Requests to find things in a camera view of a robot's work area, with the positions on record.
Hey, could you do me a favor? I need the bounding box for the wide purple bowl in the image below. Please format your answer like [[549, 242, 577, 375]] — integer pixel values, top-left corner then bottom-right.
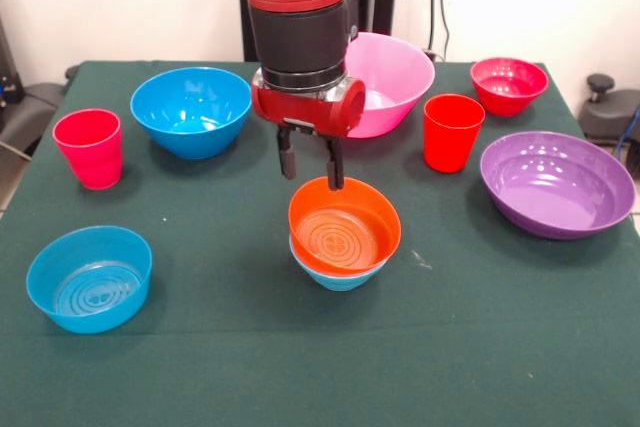
[[479, 130, 637, 241]]

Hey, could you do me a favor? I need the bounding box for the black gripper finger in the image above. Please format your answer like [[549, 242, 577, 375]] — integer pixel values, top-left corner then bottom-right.
[[277, 126, 299, 181], [323, 138, 346, 192]]

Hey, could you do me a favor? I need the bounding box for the grey black equipment base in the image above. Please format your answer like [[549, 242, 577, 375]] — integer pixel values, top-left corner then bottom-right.
[[579, 73, 640, 148], [0, 81, 66, 158]]

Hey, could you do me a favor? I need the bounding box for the ribbed pink-red cup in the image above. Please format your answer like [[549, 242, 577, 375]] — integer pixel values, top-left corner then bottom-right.
[[52, 107, 124, 191]]

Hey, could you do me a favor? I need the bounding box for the orange bowl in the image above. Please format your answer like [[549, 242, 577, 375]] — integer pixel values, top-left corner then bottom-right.
[[288, 176, 403, 277]]

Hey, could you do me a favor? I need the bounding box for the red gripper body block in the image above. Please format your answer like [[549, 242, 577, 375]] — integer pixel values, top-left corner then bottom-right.
[[250, 69, 367, 141]]

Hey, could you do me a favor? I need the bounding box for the large pink bowl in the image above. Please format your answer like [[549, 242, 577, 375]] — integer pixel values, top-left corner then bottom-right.
[[344, 31, 437, 139]]

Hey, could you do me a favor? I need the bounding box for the ribbed cyan bowl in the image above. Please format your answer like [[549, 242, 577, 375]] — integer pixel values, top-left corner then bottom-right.
[[289, 236, 392, 293]]

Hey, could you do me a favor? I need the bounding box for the deep blue bowl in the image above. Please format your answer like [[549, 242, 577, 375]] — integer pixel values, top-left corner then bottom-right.
[[129, 66, 253, 161]]

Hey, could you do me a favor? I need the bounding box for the red cup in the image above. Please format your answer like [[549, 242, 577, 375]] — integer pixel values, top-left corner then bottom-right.
[[423, 93, 487, 174]]

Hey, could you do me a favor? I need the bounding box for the small crimson bowl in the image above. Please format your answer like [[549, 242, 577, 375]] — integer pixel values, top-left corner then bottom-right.
[[469, 57, 550, 118]]

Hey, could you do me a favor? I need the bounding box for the dark green table cloth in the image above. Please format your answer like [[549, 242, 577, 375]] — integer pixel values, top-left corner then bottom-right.
[[0, 60, 640, 427]]

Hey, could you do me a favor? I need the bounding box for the flat-bottomed blue bowl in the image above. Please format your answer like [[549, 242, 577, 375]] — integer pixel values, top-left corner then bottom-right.
[[25, 225, 154, 336]]

